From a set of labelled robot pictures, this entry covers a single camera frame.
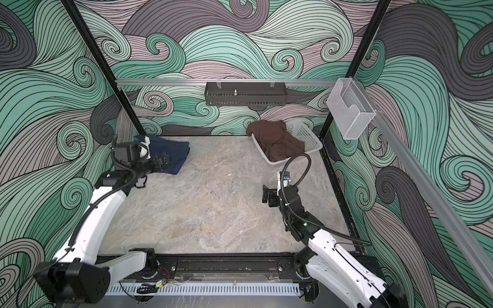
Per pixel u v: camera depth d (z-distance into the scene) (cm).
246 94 90
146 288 72
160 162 68
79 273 36
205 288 70
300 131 117
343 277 45
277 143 109
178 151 111
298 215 55
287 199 55
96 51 82
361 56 83
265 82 93
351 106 78
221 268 75
